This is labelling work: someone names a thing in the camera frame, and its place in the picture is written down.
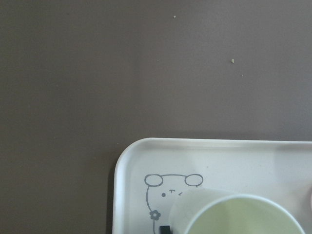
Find cream rabbit tray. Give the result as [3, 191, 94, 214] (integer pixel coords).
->
[112, 138, 312, 234]

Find cream plastic cup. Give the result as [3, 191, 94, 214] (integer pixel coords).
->
[169, 189, 304, 234]

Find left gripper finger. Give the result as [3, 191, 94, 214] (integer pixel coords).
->
[159, 225, 172, 234]

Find pink plastic cup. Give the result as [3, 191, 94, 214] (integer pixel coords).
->
[308, 188, 312, 204]

